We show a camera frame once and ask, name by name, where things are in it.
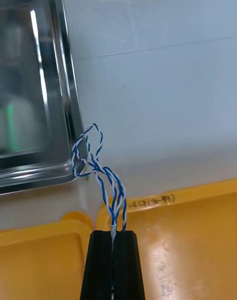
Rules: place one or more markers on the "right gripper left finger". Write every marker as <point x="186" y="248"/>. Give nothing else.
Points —
<point x="98" y="265"/>

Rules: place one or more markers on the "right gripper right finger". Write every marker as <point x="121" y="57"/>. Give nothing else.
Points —
<point x="127" y="265"/>

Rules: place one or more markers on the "yellow-orange plastic bin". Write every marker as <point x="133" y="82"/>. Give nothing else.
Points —
<point x="192" y="243"/>
<point x="42" y="260"/>

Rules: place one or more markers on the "steel tray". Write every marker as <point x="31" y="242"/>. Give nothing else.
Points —
<point x="27" y="83"/>

